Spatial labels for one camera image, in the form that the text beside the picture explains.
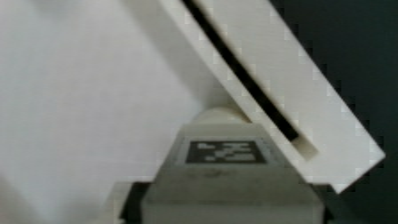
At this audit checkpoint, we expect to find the white table leg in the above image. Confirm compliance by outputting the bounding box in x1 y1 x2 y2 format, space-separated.
142 107 325 224

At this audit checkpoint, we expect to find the white U-shaped fence wall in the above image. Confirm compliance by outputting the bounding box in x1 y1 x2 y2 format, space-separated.
189 0 388 195

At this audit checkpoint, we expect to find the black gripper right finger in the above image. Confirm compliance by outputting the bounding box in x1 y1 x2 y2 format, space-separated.
313 185 363 224

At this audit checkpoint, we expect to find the white square tabletop tray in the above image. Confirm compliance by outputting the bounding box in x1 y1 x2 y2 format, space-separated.
0 0 233 224

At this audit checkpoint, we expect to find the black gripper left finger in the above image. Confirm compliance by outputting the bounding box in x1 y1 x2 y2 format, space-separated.
103 182 151 224

